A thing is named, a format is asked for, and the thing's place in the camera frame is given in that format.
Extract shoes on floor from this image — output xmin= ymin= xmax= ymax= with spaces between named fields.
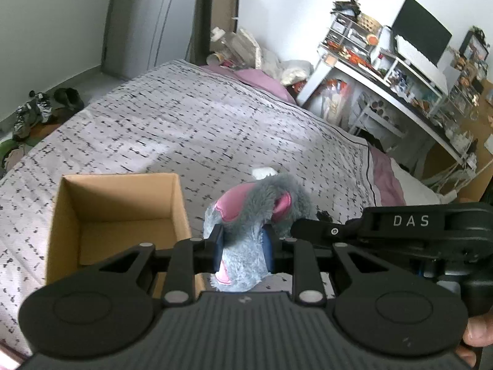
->
xmin=12 ymin=88 xmax=85 ymax=142

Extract white desk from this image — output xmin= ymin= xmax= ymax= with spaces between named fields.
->
xmin=296 ymin=50 xmax=466 ymax=165

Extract person's right hand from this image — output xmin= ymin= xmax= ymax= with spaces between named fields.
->
xmin=455 ymin=311 xmax=493 ymax=368

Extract open cardboard box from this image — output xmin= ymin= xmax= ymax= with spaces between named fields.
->
xmin=46 ymin=173 xmax=191 ymax=284

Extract clear plastic bottle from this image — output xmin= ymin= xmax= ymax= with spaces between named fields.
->
xmin=210 ymin=27 xmax=247 ymax=54

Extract black computer monitor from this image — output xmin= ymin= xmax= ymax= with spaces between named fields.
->
xmin=392 ymin=0 xmax=452 ymax=65

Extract grey pink plush toy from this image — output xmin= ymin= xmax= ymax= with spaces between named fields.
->
xmin=203 ymin=173 xmax=316 ymax=292

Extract white black patterned bedspread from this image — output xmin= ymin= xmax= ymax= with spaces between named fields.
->
xmin=1 ymin=61 xmax=380 ymax=355

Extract brown framed board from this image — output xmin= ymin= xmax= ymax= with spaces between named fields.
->
xmin=189 ymin=0 xmax=239 ymax=65

